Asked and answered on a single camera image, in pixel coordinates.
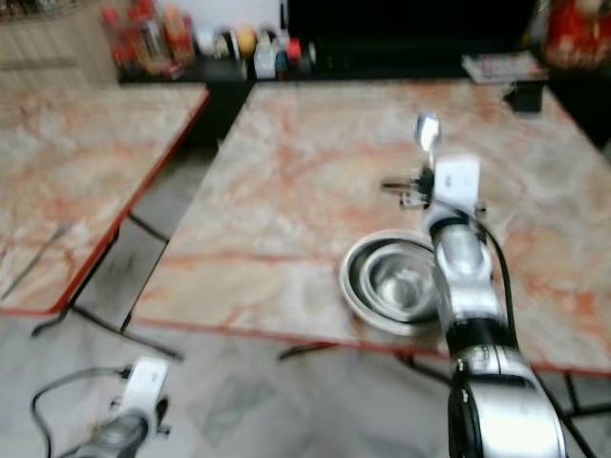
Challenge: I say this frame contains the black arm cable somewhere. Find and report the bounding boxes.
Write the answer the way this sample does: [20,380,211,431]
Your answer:
[475,210,520,335]
[30,366,136,458]

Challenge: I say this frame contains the black metal table leg frame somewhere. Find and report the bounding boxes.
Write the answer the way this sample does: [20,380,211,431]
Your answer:
[32,211,184,363]

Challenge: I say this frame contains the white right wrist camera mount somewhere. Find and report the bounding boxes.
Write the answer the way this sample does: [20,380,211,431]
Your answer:
[433,156,482,213]

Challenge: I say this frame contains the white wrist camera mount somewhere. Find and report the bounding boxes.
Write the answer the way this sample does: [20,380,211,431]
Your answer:
[433,156,482,213]
[122,356,171,415]

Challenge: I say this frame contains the flat patterned tray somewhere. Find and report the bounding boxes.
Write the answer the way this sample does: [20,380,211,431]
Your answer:
[461,52,550,85]

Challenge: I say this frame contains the black television screen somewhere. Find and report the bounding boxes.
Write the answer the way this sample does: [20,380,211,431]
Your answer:
[286,0,540,56]

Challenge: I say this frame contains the shiny steel spoon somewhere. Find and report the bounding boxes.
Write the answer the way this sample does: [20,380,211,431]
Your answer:
[414,111,443,175]

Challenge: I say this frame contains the steel fork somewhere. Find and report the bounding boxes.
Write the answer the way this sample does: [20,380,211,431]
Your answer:
[3,220,74,300]

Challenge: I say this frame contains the stainless steel bowl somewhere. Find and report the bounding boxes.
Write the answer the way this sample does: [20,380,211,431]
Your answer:
[339,229,446,338]

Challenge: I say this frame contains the small white bottle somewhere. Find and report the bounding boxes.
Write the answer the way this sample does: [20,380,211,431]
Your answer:
[254,38,279,80]

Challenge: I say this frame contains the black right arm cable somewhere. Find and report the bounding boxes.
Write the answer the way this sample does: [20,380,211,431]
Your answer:
[475,210,520,335]

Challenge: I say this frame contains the small black box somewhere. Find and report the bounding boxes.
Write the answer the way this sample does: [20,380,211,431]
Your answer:
[513,81,547,115]

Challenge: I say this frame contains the small red can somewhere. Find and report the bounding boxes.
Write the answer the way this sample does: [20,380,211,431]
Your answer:
[285,38,304,73]

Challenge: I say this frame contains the red patterned bag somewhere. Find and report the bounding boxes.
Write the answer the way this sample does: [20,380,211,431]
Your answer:
[544,0,611,72]

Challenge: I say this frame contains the red capped sauce bottle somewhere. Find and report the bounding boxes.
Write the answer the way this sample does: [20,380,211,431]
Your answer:
[126,0,165,79]
[164,8,194,70]

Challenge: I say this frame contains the yellow round fruit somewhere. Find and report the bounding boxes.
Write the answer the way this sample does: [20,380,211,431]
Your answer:
[235,29,258,56]

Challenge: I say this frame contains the light wooden cabinet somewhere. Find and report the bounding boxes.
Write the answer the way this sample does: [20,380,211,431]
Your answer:
[0,0,116,92]

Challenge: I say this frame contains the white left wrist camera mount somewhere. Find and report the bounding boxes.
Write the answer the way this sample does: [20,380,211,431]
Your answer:
[122,356,171,415]

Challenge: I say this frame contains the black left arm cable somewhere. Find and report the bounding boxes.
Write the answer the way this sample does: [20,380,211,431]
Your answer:
[30,366,136,458]

